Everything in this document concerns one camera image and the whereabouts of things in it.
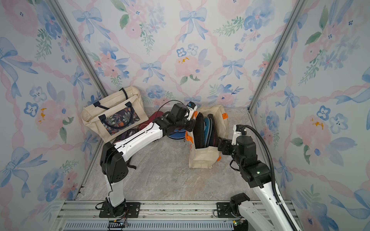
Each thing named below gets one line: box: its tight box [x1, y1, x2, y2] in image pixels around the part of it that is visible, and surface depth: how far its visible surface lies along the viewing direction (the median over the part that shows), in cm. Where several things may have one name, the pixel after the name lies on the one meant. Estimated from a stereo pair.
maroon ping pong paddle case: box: [138, 110, 164, 131], surface depth 114 cm
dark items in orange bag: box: [192, 112, 219, 150], surface depth 87 cm
